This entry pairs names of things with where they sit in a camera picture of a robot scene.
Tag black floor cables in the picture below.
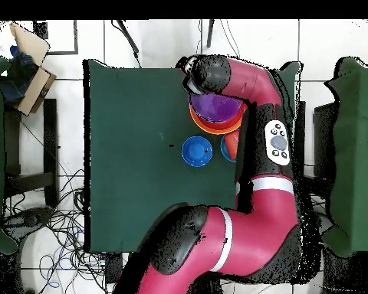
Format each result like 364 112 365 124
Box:
4 168 133 294

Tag purple bowl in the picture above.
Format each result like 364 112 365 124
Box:
188 93 245 123

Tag black stool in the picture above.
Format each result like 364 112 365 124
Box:
4 98 60 209

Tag dark green table cloth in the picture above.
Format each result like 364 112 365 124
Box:
83 58 301 254

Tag black chair base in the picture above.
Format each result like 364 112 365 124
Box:
1 206 54 246

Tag wide orange bowl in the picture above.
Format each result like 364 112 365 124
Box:
191 103 248 132

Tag black tripod leg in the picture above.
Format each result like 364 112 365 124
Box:
206 19 215 48
111 19 142 68

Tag black computer case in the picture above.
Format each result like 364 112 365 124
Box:
312 102 338 178

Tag black floor frame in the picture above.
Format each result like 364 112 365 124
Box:
33 19 79 56

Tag small light blue bowl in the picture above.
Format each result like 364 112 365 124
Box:
219 134 238 163

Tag small dark blue bowl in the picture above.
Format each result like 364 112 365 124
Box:
181 136 214 168

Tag orange cup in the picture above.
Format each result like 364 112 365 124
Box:
224 130 241 160

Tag cardboard box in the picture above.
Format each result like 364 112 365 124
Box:
8 22 58 116

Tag large yellow bowl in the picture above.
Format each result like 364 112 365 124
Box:
189 103 243 136

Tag blue bag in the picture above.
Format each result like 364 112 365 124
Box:
0 45 39 105

